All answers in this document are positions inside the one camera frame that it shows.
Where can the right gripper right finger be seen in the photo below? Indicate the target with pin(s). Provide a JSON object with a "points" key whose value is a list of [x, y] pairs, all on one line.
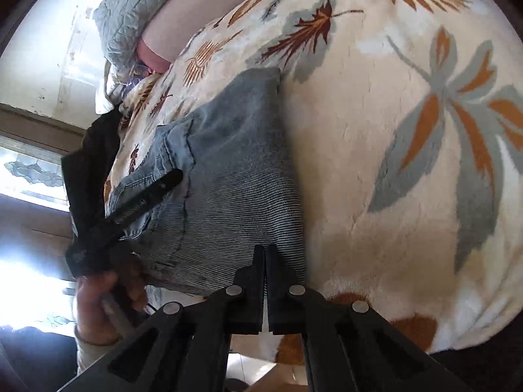
{"points": [[347, 348]]}

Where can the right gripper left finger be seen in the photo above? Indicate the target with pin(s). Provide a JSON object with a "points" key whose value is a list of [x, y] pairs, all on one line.
{"points": [[183, 348]]}

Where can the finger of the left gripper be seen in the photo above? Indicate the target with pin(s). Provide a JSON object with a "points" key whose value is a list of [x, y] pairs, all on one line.
{"points": [[145, 200]]}

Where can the grey denim jeans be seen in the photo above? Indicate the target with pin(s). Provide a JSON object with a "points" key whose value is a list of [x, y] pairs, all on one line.
{"points": [[239, 190]]}

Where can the person left hand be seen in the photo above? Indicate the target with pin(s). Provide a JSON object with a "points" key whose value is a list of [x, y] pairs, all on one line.
{"points": [[93, 325]]}

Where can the black garment on armrest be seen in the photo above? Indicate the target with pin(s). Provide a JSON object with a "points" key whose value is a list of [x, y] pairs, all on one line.
{"points": [[85, 171]]}

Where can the stained glass window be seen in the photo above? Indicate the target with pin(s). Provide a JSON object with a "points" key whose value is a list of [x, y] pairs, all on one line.
{"points": [[32, 175]]}

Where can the colourful small package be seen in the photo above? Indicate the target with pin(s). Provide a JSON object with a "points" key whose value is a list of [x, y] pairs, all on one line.
{"points": [[136, 74]]}

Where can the grey quilted blanket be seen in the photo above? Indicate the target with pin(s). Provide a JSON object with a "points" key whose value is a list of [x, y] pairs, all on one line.
{"points": [[120, 24]]}

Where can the pink sofa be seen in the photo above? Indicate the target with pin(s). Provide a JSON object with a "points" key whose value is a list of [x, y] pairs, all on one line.
{"points": [[169, 31]]}

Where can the leaf pattern fleece blanket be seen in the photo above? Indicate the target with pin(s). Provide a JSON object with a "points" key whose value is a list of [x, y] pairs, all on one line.
{"points": [[405, 118]]}

